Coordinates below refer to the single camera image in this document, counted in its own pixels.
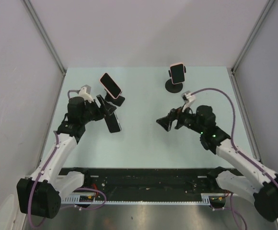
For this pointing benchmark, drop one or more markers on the pink phone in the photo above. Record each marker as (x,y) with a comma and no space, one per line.
(177,73)
(110,86)

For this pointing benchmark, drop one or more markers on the dark blue phone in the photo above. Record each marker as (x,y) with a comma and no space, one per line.
(113,125)

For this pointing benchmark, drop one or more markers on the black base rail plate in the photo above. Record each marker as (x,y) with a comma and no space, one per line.
(192,180)

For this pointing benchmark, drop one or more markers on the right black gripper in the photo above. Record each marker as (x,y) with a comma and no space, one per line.
(166,121)

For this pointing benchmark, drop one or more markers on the black round-base phone stand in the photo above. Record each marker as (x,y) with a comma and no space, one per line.
(173,88)

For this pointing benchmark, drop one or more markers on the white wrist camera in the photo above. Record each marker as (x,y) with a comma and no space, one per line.
(189,99)
(84,92)

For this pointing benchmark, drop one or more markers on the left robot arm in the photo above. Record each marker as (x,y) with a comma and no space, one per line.
(41,193)

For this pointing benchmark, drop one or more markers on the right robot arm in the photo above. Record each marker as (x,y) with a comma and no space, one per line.
(258,183)

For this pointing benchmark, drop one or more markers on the white slotted cable duct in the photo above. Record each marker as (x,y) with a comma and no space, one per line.
(75,200)

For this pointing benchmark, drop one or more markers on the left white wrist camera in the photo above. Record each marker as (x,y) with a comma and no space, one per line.
(84,92)

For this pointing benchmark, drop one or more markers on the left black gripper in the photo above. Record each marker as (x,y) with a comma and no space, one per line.
(109,108)

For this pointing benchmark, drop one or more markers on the pink phone on round stand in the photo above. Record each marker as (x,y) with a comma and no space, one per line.
(177,73)

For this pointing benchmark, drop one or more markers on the black folding phone stand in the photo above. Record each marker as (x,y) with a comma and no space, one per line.
(117,102)

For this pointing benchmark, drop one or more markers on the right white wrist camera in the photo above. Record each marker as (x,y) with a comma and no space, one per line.
(189,99)

